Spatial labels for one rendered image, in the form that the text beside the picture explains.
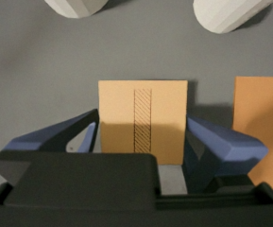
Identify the tan cardboard carton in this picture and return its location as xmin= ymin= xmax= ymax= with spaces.
xmin=99 ymin=81 xmax=187 ymax=165

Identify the tan flat board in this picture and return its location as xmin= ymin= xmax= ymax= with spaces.
xmin=231 ymin=77 xmax=273 ymax=187

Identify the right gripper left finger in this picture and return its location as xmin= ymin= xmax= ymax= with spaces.
xmin=1 ymin=109 xmax=100 ymax=152

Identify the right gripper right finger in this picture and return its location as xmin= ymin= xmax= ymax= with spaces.
xmin=181 ymin=113 xmax=268 ymax=194

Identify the white tape roll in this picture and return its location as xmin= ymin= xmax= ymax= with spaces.
xmin=194 ymin=0 xmax=273 ymax=33
xmin=45 ymin=0 xmax=108 ymax=18

